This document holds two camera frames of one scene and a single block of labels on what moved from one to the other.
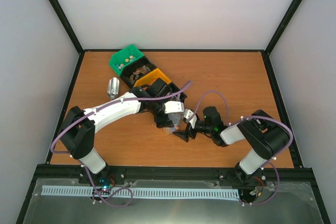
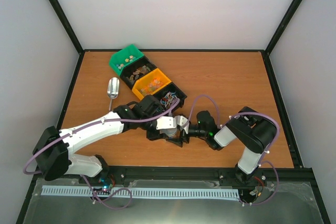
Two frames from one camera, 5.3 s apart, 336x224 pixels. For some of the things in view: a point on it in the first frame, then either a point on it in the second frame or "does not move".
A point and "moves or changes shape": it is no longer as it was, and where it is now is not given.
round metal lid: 175,117 moves or changes shape
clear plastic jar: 175,118 moves or changes shape
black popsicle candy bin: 130,73 does not move
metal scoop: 113,87 does not move
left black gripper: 165,124 to 156,136
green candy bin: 124,56 does not move
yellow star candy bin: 150,76 does not move
